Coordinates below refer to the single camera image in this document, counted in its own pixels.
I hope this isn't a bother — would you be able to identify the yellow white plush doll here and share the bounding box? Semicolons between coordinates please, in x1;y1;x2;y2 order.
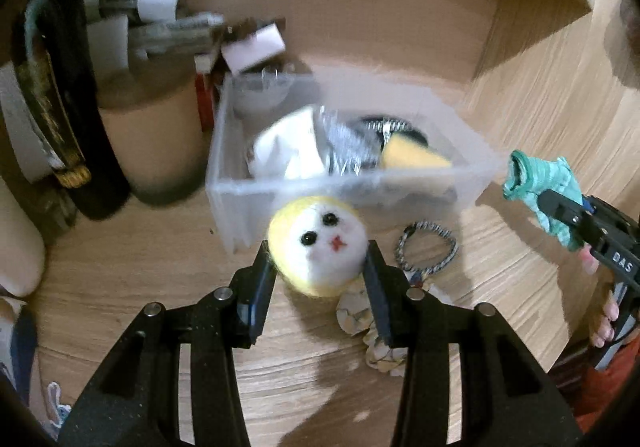
267;195;407;379

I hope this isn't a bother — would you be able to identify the clear plastic storage box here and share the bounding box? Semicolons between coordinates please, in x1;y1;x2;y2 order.
205;69;508;255

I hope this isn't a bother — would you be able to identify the yellow felt piece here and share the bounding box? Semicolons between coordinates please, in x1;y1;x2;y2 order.
379;134;452;170

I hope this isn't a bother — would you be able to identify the beige cylindrical container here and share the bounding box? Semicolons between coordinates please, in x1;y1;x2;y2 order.
98;87;210;206

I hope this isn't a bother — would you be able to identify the white soft cloth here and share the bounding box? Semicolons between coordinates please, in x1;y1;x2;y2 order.
248;106;328;180

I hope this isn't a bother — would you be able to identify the black round pouch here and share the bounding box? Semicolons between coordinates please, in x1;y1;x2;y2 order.
350;115;432;150

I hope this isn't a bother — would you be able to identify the person's right hand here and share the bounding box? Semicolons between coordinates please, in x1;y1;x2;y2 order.
580;247;623;350

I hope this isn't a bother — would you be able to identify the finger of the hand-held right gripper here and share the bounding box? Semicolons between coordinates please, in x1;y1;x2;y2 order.
538;189;589;241

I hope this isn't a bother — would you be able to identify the red carton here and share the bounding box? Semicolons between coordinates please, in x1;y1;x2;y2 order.
194;54;226;132

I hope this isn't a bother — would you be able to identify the braided cord key ring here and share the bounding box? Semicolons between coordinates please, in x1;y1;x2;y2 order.
396;221;460;285

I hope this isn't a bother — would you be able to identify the silver grey tube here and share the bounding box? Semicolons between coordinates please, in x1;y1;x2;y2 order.
131;13;226;58

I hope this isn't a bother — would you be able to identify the white rounded object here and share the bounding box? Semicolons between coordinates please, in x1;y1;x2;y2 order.
0;176;47;299

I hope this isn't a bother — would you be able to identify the blue white printed cloth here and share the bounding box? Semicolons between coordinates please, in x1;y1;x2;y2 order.
0;297;73;433

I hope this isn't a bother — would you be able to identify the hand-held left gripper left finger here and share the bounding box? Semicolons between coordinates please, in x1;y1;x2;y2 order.
57;241;279;447

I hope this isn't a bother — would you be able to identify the small white box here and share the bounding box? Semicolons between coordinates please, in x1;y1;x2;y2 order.
221;24;287;75

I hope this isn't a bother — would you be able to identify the teal knitted cloth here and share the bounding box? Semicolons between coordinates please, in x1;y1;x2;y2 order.
502;150;585;254

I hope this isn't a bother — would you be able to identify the silver crinkled foil bag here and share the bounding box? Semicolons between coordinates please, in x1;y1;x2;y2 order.
320;107;383;174

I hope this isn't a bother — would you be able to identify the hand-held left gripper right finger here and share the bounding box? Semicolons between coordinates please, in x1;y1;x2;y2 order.
364;241;584;447

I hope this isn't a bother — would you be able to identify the person's orange clothing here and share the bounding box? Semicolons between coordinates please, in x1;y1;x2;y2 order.
549;339;640;433

